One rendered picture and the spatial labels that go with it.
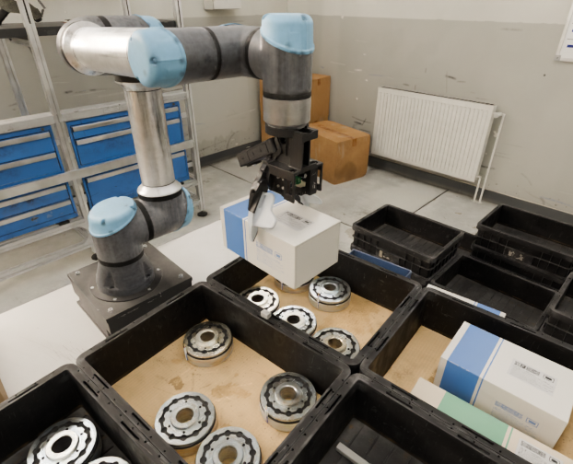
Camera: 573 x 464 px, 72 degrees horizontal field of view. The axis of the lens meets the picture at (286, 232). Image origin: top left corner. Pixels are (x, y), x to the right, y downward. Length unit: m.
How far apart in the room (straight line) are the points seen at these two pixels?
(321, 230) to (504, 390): 0.40
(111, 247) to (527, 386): 0.92
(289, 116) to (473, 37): 3.02
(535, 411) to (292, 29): 0.69
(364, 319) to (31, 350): 0.85
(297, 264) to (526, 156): 3.01
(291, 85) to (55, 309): 0.99
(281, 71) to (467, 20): 3.05
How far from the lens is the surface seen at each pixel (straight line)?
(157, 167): 1.06
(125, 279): 1.11
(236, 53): 0.65
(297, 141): 0.62
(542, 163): 3.53
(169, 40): 0.60
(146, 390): 0.86
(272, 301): 0.95
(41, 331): 1.29
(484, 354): 0.84
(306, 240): 0.66
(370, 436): 0.78
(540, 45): 3.43
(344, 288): 1.00
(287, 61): 0.60
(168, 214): 1.10
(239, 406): 0.81
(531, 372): 0.85
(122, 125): 2.70
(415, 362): 0.90
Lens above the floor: 1.48
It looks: 31 degrees down
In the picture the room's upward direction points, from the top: straight up
